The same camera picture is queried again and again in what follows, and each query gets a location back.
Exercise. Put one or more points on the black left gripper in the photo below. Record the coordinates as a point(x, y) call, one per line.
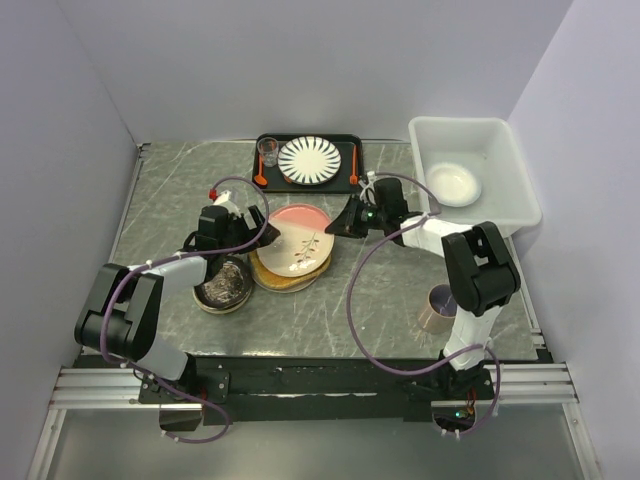
point(252, 235)

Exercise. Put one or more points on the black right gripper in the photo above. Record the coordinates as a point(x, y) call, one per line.
point(347, 224)

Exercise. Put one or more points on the pink cream floral plate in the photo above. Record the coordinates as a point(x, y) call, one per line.
point(302, 246)

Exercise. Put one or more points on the orange woven pattern plate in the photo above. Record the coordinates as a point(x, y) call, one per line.
point(256, 265)

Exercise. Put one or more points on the white ribbed deep plate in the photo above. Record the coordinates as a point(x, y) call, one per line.
point(453, 185)

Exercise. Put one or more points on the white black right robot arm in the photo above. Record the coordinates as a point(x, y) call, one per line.
point(482, 274)

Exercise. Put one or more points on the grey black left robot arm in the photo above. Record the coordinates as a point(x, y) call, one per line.
point(121, 313)

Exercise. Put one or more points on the white plastic bin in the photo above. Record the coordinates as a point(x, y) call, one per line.
point(488, 148)

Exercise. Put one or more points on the orange spoon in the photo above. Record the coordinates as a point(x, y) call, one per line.
point(259, 177)

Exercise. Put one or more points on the orange fork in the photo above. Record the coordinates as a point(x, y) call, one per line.
point(353, 178)

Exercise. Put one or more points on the blue grey plate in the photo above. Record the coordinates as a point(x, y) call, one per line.
point(279, 284)

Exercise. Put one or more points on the striped white blue plate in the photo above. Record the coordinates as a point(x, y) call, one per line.
point(309, 160)

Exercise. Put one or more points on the clear drinking glass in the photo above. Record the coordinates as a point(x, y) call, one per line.
point(268, 149)

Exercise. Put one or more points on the dark metallic bowl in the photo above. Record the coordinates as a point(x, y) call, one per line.
point(228, 291)

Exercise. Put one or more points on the pink beige mug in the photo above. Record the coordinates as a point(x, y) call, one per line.
point(439, 311)

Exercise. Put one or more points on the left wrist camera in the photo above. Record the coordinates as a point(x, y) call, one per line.
point(226, 199)

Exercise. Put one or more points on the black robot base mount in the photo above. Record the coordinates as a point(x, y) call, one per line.
point(251, 389)

